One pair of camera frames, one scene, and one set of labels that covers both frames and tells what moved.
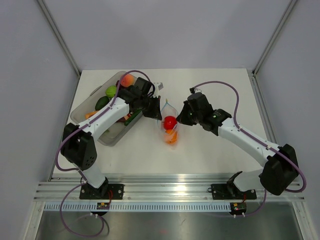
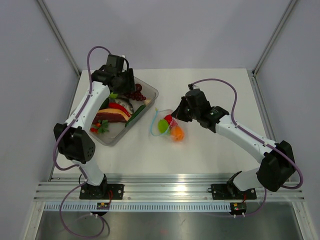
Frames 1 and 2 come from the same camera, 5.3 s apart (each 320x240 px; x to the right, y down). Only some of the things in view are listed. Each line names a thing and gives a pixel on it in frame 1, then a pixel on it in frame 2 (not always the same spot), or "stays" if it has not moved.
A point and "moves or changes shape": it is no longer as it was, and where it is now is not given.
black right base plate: [228, 191] stays
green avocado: [101, 102] stays
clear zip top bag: [168, 124] moves or changes shape
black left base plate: [105, 192] stays
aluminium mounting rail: [152, 187] stays
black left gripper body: [144, 105] -> [126, 82]
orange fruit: [171, 136] -> [177, 134]
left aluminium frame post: [62, 41] stays
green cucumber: [132, 117] stays
